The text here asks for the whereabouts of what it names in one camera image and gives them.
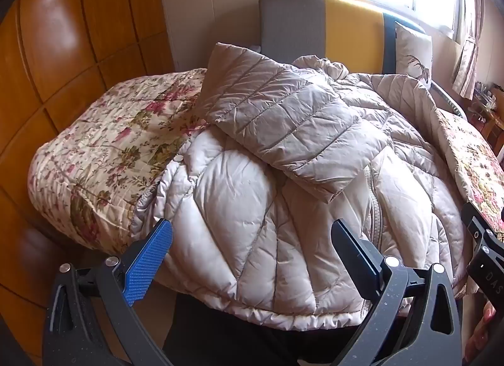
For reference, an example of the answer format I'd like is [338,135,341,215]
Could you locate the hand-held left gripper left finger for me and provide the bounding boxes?
[43,217,174,366]

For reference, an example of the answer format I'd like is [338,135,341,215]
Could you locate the grey curved bed rail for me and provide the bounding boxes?
[429,82,467,117]

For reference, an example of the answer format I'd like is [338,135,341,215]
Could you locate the patterned beige curtain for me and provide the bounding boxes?
[451,0,488,101]

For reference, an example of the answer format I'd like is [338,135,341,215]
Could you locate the deer print pillow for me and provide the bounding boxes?
[394,22,434,84]

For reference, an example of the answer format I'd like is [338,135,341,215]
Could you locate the grey yellow teal headboard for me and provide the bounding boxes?
[259,0,436,76]

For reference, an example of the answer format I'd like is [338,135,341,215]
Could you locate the floral quilted bedspread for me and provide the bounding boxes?
[27,68,504,300]

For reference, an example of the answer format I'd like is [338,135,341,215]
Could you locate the beige quilted puffer jacket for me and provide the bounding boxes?
[130,41,471,331]

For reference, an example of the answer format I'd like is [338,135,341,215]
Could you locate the person's right hand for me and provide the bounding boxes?
[464,302,497,363]

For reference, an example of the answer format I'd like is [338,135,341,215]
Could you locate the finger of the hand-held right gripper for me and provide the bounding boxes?
[460,201,504,251]

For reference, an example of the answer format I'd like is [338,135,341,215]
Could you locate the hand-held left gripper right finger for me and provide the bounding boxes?
[331,220,463,366]

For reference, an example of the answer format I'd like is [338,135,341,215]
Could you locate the wooden wardrobe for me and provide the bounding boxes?
[0,0,176,312]

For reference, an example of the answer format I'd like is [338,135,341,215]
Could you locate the person's dark trousers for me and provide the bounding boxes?
[163,303,371,366]

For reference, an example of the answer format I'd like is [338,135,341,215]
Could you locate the cluttered wooden desk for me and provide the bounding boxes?
[470,81,504,142]

